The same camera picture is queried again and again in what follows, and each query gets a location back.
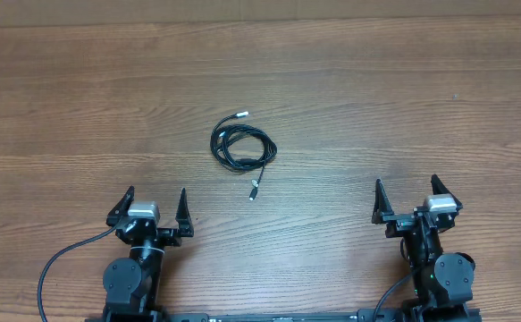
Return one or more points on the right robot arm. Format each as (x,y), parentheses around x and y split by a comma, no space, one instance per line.
(442,281)

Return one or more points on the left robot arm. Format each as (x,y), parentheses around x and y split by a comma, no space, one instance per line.
(132,283)

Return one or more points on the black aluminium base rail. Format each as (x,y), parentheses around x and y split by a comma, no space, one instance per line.
(362,315)

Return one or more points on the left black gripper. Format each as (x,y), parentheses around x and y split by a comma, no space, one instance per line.
(151,229)

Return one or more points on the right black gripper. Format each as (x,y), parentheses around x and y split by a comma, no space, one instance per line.
(413,218)

